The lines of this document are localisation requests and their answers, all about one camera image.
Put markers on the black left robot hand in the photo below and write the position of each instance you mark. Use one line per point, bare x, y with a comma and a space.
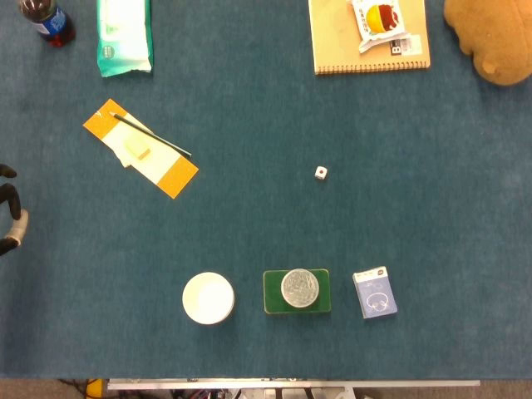
16, 203

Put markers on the white die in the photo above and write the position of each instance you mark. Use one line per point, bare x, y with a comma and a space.
320, 173

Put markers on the cream folded paper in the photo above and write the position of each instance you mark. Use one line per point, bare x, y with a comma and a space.
123, 160

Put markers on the yellow eraser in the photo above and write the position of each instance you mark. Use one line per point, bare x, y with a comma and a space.
138, 149

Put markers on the dark green pencil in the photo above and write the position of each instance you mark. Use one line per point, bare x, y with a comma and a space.
154, 136

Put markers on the orange and white card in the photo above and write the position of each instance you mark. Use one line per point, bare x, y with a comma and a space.
176, 176

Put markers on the cola bottle with blue label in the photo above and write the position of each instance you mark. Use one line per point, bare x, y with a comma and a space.
52, 25

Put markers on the green wet wipes pack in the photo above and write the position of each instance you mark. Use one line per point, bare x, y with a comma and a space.
124, 37

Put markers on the white paper cup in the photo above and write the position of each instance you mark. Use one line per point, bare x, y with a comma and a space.
208, 298

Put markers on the green rectangular block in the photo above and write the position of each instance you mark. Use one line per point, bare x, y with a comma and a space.
272, 297

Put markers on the kraft spiral notebook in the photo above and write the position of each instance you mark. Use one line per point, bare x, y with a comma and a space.
336, 37

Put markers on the blue card deck box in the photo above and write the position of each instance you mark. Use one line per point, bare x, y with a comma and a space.
376, 295

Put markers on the white snack packet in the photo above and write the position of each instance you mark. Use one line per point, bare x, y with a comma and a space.
380, 18

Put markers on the brown plush toy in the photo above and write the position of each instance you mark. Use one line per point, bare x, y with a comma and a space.
494, 37

